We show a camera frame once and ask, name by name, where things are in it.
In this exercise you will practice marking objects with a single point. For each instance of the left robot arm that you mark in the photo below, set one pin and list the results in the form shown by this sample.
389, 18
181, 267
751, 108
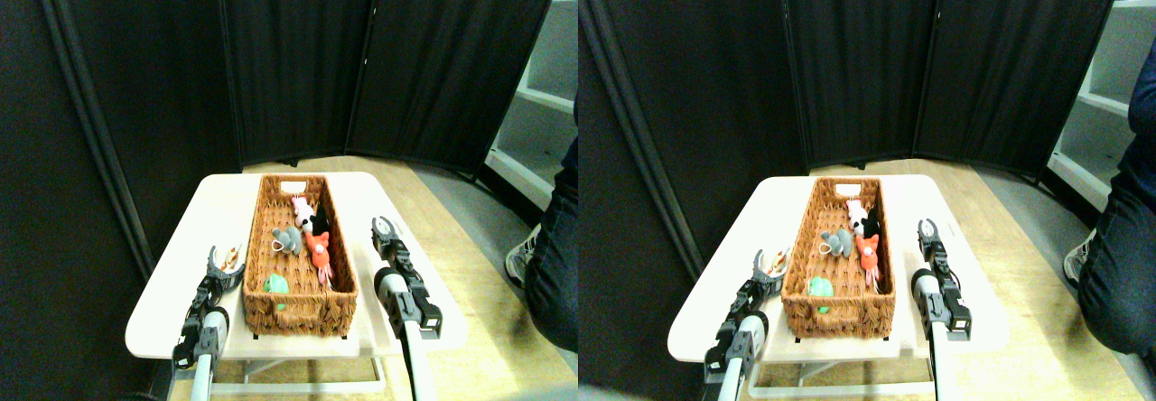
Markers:
215, 326
751, 329

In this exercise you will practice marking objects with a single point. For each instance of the grey plush toy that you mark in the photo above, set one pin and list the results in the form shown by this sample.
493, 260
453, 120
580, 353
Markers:
289, 240
837, 243

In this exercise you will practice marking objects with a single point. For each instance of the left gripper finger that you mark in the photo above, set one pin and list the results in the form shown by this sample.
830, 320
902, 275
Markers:
781, 280
211, 264
235, 276
758, 266

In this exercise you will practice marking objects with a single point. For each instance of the low white table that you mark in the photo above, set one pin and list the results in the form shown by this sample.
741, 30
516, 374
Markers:
226, 198
775, 200

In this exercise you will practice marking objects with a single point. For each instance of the orange plush toy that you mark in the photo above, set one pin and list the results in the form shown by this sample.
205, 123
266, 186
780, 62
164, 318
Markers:
316, 249
865, 252

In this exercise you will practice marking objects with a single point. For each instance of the brown wicker basket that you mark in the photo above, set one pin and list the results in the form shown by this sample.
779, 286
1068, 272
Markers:
871, 320
334, 318

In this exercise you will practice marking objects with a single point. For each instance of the tan and white plush toy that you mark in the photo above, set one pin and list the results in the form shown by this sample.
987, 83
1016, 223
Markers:
779, 261
232, 258

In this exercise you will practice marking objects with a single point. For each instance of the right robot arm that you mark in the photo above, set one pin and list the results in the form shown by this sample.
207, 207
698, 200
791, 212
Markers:
926, 286
390, 285

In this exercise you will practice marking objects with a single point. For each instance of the person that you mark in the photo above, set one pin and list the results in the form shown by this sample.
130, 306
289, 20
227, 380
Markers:
1145, 103

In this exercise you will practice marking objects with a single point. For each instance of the black curtain stand pole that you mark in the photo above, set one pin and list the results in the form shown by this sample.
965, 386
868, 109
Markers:
232, 76
643, 121
91, 121
795, 76
927, 76
360, 76

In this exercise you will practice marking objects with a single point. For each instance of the white shelf unit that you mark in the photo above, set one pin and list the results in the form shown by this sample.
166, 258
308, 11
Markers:
1102, 130
542, 130

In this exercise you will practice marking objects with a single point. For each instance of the green ball toy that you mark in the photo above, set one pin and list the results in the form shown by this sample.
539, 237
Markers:
820, 288
276, 285

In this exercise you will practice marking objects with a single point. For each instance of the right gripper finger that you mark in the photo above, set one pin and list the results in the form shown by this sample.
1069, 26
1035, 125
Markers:
920, 234
938, 232
375, 232
395, 230

